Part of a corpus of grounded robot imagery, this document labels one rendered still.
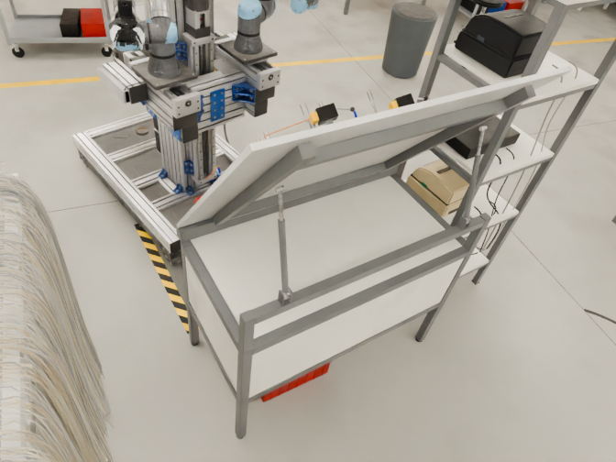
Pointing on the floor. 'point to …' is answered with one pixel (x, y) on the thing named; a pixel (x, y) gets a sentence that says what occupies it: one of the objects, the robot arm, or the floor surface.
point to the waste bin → (407, 38)
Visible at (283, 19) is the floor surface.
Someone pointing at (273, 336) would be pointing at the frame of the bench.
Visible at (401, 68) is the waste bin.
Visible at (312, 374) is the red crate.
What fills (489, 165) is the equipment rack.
